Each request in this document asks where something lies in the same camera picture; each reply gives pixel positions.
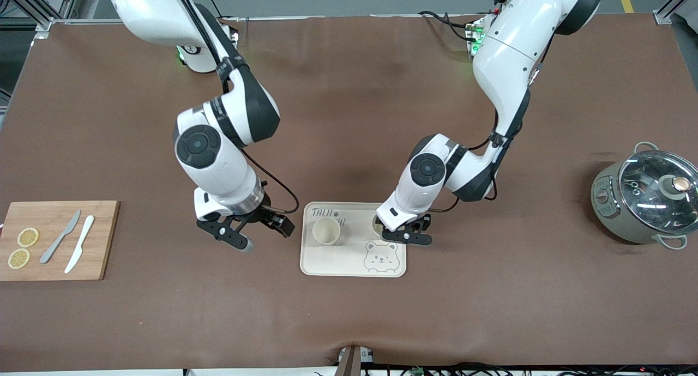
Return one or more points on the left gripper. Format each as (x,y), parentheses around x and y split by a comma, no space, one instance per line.
(426,223)

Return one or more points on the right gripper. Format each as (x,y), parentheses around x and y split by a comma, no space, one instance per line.
(262,213)

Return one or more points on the white plastic cup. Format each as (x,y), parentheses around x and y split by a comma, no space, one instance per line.
(326,231)
(376,226)

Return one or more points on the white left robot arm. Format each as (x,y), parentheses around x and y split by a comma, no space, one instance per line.
(512,54)

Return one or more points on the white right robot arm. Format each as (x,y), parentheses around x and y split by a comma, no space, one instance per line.
(218,163)

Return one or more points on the cream tray with bear print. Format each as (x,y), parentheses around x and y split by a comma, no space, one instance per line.
(338,259)

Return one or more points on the brown table cover sheet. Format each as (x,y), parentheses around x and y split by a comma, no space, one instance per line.
(349,120)

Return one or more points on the wooden cutting board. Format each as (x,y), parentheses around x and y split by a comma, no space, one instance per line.
(106,229)

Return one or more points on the grey electric cooking pot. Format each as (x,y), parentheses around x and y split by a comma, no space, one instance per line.
(605,212)

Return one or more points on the green-lit left base board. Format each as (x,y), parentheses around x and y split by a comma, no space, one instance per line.
(474,35)

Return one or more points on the white plastic knife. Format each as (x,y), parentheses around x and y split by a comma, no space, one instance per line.
(81,240)

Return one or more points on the grey plastic knife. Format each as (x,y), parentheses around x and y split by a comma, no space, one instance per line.
(52,248)

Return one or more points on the glass pot lid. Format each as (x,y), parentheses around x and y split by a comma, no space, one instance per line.
(649,190)

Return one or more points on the yellow lemon slice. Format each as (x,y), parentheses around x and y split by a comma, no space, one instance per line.
(28,237)
(19,259)

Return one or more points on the black left camera mount plate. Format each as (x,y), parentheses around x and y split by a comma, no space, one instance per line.
(406,237)

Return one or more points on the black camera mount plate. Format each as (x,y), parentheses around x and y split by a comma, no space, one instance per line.
(406,237)
(221,231)

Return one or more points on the black right camera mount plate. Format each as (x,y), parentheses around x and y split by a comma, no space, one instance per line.
(221,231)

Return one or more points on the silver table edge rail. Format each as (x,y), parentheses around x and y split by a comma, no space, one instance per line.
(327,18)

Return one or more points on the aluminium frame strut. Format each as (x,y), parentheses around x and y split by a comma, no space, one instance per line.
(673,2)
(68,0)

